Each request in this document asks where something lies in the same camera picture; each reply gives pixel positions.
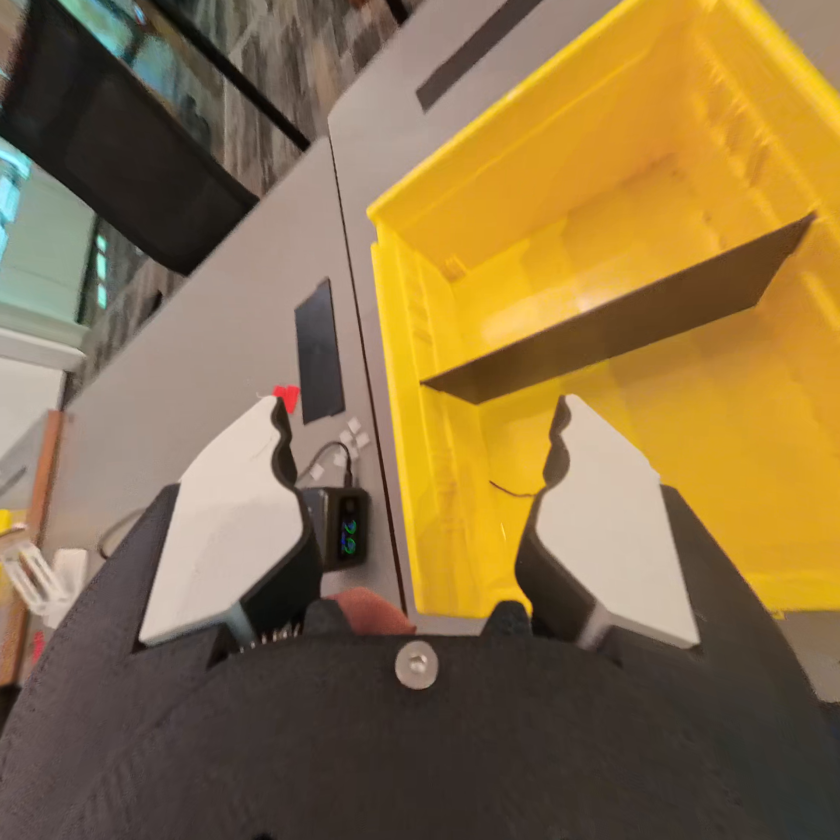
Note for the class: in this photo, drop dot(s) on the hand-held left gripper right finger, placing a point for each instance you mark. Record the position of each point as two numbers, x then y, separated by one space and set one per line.
610 525

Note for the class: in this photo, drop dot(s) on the black pole stand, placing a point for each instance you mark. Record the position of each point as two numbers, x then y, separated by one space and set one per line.
262 100

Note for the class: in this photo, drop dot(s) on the black power bank with display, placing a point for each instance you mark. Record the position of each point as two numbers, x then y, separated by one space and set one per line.
344 531

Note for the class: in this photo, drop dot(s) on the person's left hand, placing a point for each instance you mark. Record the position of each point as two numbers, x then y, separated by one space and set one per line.
374 610

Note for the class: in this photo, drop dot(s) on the pile of white plastic clips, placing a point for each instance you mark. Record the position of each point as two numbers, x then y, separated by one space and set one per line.
356 430

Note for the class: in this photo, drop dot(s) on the black flat panel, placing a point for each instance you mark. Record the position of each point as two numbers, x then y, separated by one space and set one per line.
318 354

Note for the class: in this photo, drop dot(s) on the small white stand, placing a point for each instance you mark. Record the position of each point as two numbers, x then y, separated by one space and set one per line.
39 577

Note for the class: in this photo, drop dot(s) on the red tape piece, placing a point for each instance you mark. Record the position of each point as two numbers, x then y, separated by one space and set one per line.
287 397

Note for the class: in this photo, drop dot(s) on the black bin divider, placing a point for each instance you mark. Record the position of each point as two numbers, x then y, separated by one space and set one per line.
590 334

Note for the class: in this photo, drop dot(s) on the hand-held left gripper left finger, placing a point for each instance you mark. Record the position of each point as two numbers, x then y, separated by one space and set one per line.
223 525

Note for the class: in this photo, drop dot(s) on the yellow plastic bin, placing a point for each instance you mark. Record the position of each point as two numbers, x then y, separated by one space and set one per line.
656 459

